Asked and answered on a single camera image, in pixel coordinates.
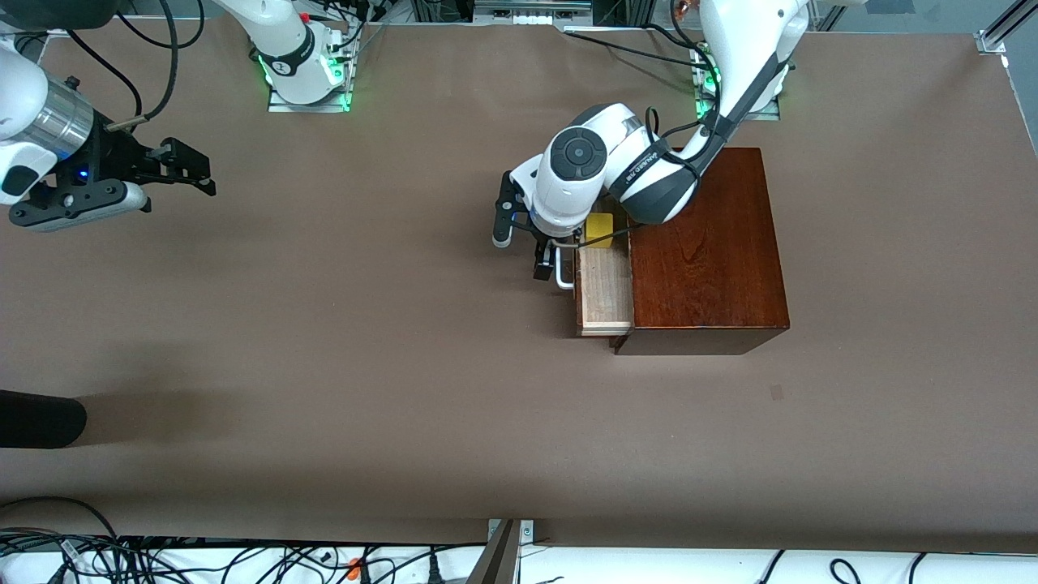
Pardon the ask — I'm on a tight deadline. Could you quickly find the wooden drawer with white handle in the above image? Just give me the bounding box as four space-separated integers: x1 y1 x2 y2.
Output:
555 213 635 337

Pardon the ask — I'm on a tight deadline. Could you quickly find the dark wooden drawer cabinet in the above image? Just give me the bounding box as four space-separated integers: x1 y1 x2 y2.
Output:
608 147 791 356

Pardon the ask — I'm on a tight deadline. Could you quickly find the table cover sheet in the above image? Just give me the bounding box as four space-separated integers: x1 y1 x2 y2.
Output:
0 20 1038 546

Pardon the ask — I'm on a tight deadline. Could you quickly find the grey power strip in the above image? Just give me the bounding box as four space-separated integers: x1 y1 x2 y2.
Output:
473 0 593 27

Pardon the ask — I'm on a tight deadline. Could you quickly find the black cylindrical object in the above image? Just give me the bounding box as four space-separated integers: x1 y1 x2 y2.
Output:
0 389 88 449

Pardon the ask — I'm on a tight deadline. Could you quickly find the dark diagonal bar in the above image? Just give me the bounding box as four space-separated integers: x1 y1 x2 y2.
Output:
466 521 524 584

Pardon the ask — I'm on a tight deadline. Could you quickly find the aluminium profile bar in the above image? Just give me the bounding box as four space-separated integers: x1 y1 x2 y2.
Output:
976 0 1038 56

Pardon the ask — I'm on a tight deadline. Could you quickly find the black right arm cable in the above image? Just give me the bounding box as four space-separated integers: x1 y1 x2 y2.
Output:
65 0 181 132

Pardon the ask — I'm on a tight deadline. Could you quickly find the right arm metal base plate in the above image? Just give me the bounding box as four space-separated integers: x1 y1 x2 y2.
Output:
268 23 355 114

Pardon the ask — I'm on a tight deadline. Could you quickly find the black cable on table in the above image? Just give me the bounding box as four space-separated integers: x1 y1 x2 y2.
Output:
564 23 714 70

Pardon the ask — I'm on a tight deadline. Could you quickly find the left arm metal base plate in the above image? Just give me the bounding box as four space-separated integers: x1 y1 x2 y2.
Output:
692 45 783 122

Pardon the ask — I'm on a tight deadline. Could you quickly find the silver metal bracket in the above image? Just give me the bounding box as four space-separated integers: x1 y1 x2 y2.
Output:
487 519 536 546

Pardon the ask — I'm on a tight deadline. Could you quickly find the black looping cable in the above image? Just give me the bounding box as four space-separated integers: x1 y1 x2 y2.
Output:
0 496 122 560

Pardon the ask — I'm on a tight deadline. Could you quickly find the black tangled cable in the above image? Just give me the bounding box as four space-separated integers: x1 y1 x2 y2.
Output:
122 542 487 584

